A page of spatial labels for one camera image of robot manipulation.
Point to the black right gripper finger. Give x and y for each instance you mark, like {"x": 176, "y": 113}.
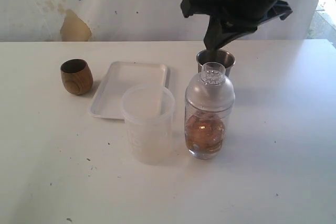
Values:
{"x": 214, "y": 36}
{"x": 227, "y": 34}

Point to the stainless steel cup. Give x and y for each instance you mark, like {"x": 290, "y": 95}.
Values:
{"x": 220, "y": 56}

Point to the clear plastic shaker lid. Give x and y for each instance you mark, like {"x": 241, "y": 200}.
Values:
{"x": 210, "y": 93}

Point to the translucent plastic measuring cup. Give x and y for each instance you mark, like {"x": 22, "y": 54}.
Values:
{"x": 149, "y": 132}

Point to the clear plastic shaker cup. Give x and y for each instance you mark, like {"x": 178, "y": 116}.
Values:
{"x": 223, "y": 113}

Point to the brown wooden cubes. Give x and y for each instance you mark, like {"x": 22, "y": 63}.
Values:
{"x": 204, "y": 133}

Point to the brown wooden cup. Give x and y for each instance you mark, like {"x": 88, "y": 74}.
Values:
{"x": 76, "y": 76}

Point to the white rectangular tray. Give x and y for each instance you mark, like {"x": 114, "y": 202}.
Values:
{"x": 120, "y": 77}

